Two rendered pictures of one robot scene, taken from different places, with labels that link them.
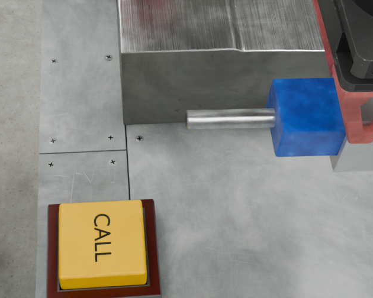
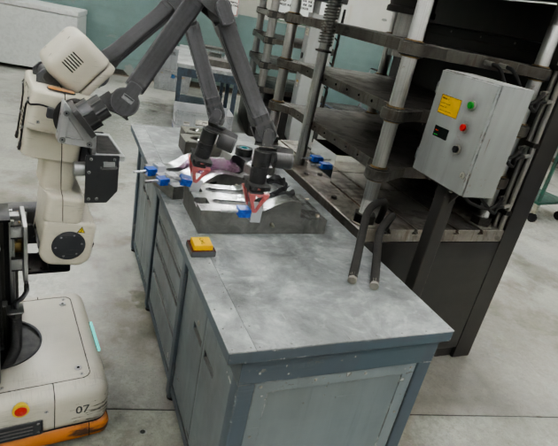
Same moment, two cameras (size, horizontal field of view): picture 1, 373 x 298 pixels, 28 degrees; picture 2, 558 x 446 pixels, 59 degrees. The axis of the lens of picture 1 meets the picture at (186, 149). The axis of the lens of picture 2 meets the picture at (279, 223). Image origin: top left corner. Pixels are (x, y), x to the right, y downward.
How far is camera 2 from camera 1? 1.23 m
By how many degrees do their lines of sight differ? 34
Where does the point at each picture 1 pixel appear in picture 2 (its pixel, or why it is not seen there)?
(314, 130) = (245, 210)
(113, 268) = (205, 244)
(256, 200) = (232, 244)
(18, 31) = (101, 288)
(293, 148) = (242, 214)
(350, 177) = (252, 242)
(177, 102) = (211, 226)
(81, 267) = (198, 244)
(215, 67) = (220, 215)
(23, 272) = (119, 368)
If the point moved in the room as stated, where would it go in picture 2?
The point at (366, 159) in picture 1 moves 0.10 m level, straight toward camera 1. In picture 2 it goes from (255, 219) to (248, 230)
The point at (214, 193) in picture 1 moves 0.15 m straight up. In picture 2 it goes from (222, 242) to (228, 203)
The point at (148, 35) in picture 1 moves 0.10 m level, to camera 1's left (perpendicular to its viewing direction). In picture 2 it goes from (205, 208) to (176, 205)
